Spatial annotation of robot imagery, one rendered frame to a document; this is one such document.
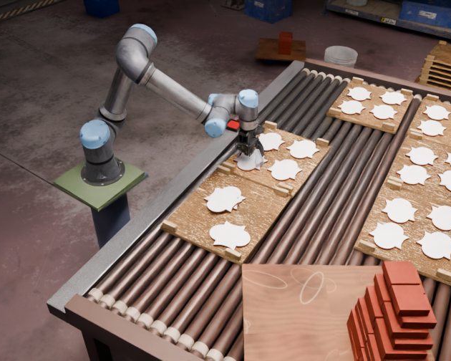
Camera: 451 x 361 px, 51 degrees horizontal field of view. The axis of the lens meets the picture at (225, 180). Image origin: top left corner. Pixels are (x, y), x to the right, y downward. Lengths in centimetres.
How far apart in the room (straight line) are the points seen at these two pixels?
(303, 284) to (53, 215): 221
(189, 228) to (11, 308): 141
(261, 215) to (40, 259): 166
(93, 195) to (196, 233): 51
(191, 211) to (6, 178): 218
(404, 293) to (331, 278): 39
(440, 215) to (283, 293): 79
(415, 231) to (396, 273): 71
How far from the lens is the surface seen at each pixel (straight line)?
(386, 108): 260
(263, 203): 188
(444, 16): 623
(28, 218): 339
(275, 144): 219
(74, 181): 212
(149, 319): 155
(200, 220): 180
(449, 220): 199
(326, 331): 140
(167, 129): 404
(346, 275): 154
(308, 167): 209
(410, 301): 117
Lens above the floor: 218
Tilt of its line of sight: 39 degrees down
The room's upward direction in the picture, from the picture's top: 1 degrees clockwise
